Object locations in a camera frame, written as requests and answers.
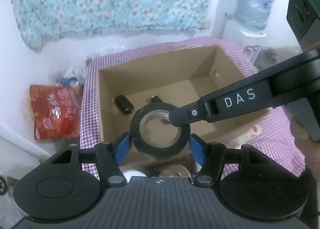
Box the black tape roll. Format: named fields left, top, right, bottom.
left=130, top=103, right=191, bottom=159

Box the small black cylinder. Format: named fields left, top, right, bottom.
left=114, top=95, right=134, bottom=115

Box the green black marker pen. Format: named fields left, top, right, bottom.
left=148, top=95, right=162, bottom=103

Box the person's right hand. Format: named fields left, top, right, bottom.
left=290, top=118, right=319, bottom=181

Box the purple checkered tablecloth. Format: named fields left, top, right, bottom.
left=80, top=37, right=305, bottom=176

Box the white water dispenser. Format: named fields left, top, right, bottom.
left=222, top=13, right=266, bottom=63

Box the red plastic bag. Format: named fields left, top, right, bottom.
left=27, top=84, right=82, bottom=141

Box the brown cardboard box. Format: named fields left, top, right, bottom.
left=95, top=44, right=268, bottom=169

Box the blue water jug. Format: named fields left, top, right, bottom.
left=234, top=0, right=275, bottom=31

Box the teal floral curtain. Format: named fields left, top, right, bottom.
left=11, top=0, right=210, bottom=52

